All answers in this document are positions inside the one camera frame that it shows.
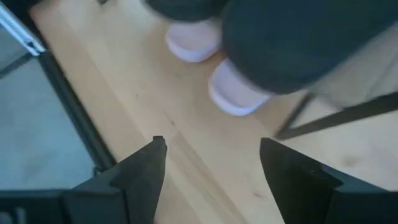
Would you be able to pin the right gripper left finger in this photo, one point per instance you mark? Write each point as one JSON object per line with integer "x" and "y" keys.
{"x": 140, "y": 186}

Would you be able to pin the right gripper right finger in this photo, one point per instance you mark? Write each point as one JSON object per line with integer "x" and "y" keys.
{"x": 298, "y": 186}

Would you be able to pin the pink rubber slide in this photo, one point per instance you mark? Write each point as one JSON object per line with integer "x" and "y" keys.
{"x": 233, "y": 93}
{"x": 192, "y": 43}

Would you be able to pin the wooden shelf black legs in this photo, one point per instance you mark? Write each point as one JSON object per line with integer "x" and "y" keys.
{"x": 367, "y": 71}

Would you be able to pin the black rubber slide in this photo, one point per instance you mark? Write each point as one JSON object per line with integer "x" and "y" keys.
{"x": 186, "y": 9}
{"x": 295, "y": 46}

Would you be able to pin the black table frame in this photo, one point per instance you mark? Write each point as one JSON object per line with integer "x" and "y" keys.
{"x": 77, "y": 109}

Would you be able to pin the silver frame bracket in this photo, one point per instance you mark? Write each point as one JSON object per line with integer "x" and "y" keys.
{"x": 18, "y": 29}

